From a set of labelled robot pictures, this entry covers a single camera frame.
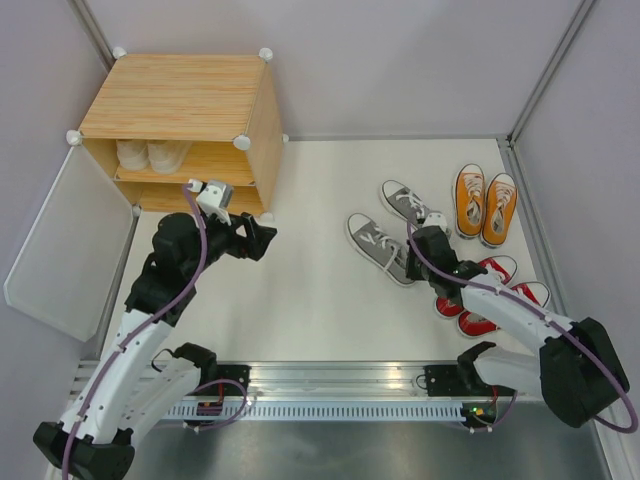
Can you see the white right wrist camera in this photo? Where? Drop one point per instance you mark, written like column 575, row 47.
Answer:
column 435, row 218

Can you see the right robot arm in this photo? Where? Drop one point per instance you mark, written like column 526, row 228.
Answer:
column 571, row 365

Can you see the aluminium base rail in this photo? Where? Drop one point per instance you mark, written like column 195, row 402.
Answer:
column 374, row 380

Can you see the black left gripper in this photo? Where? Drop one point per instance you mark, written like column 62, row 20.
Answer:
column 254, row 245

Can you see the grey sneaker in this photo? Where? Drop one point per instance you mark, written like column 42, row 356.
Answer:
column 401, row 201
column 375, row 245

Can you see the red sneaker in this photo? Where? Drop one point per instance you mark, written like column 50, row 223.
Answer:
column 503, row 267
column 473, row 326

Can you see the orange sneaker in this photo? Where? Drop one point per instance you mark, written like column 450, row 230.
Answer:
column 469, row 200
column 501, row 202

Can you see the wooden shoe cabinet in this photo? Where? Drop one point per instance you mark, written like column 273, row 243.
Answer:
column 225, row 105

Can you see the orange sneaker left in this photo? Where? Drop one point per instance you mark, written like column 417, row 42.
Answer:
column 469, row 200

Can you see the orange sneaker right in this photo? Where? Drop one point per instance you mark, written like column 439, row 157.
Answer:
column 501, row 202

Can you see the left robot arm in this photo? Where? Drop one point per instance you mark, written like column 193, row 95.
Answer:
column 97, row 436

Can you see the red sneaker upper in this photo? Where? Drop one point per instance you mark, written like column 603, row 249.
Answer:
column 503, row 267

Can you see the red sneaker lower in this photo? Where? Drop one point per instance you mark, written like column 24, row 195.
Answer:
column 473, row 326

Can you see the translucent cabinet door panel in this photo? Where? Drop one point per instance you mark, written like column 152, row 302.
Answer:
column 66, row 266

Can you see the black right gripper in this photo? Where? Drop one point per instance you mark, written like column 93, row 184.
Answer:
column 411, row 271

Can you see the beige canvas shoe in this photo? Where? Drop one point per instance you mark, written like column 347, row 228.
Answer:
column 132, row 154
column 167, row 156

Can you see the white slotted cable duct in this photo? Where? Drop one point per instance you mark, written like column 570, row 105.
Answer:
column 262, row 410

